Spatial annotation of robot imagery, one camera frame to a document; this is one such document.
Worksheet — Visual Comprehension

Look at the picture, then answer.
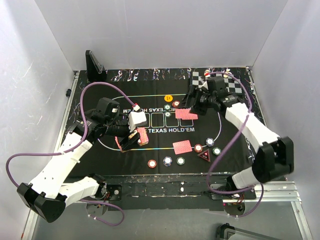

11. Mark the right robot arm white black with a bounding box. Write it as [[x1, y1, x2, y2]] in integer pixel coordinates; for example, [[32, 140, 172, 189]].
[[178, 71, 294, 199]]

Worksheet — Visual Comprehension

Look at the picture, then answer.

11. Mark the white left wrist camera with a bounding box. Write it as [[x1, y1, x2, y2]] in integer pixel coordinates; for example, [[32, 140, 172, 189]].
[[128, 111, 147, 133]]

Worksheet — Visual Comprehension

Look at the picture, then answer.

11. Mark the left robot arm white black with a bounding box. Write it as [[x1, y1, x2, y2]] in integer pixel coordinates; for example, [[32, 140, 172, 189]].
[[17, 97, 147, 223]]

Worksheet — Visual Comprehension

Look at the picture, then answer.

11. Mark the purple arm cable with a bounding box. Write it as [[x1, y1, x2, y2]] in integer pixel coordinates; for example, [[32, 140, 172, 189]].
[[206, 71, 265, 217], [6, 81, 142, 227]]

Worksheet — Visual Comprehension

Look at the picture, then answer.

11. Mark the red backed card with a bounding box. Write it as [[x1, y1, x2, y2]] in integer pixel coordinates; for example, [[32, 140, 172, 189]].
[[172, 140, 193, 155], [175, 108, 194, 120], [180, 111, 198, 120]]

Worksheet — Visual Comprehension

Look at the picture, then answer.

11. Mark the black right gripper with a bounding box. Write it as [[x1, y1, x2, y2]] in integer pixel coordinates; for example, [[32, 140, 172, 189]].
[[176, 85, 215, 117]]

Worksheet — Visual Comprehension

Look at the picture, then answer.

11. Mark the white chess pawn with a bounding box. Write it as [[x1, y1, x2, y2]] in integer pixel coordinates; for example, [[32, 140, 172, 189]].
[[225, 68, 230, 77]]

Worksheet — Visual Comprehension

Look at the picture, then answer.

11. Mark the red poker chip stack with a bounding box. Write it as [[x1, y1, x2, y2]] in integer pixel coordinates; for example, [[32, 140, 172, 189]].
[[147, 159, 157, 169]]

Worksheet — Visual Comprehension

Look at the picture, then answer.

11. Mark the yellow dealer button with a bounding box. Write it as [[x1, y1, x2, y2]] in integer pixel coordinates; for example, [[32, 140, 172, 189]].
[[164, 94, 174, 103]]

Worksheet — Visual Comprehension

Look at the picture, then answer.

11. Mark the red playing card deck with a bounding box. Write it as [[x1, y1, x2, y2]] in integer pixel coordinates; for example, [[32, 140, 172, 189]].
[[115, 127, 149, 150]]

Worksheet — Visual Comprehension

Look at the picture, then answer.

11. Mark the black card shoe stand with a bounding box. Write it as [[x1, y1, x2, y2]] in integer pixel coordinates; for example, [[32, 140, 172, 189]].
[[85, 50, 107, 83]]

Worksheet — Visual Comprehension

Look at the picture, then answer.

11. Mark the black case corner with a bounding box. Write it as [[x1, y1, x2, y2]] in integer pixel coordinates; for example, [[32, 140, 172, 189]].
[[215, 223, 277, 240]]

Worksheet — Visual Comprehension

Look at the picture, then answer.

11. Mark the black texas holdem poker mat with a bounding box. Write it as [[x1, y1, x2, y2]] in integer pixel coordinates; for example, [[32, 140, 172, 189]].
[[72, 79, 253, 177]]

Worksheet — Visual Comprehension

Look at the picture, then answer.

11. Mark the green poker chip stack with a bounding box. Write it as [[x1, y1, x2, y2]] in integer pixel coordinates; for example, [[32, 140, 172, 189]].
[[176, 157, 185, 166]]

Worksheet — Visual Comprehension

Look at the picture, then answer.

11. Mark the aluminium frame rail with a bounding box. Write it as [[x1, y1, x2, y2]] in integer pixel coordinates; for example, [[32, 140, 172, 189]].
[[22, 181, 313, 240]]

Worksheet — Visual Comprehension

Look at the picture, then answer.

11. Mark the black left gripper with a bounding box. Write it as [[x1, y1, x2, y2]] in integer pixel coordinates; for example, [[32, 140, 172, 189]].
[[105, 115, 141, 150]]

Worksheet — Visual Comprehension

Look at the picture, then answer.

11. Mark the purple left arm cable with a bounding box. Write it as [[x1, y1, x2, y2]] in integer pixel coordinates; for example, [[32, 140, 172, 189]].
[[6, 81, 142, 227]]

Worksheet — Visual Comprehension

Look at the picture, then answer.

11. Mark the white chess piece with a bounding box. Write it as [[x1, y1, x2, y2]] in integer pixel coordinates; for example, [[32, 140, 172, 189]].
[[204, 70, 210, 77]]

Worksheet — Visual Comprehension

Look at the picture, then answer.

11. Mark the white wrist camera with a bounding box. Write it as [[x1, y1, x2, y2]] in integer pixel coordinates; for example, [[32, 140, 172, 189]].
[[199, 74, 211, 92], [128, 111, 147, 133]]

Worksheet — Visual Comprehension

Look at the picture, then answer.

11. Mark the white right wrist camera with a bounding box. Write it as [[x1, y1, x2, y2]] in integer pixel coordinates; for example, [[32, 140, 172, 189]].
[[199, 74, 211, 92]]

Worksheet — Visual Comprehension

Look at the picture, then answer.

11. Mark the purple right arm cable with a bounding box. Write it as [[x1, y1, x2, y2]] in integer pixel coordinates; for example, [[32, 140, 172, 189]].
[[206, 71, 265, 217]]

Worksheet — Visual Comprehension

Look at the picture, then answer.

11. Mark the black white chess board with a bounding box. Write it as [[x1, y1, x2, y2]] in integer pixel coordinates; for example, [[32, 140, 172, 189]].
[[189, 70, 245, 96]]

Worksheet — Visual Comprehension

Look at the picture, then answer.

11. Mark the black triangular all-in marker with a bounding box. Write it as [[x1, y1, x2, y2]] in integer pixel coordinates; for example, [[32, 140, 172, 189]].
[[197, 149, 211, 163]]

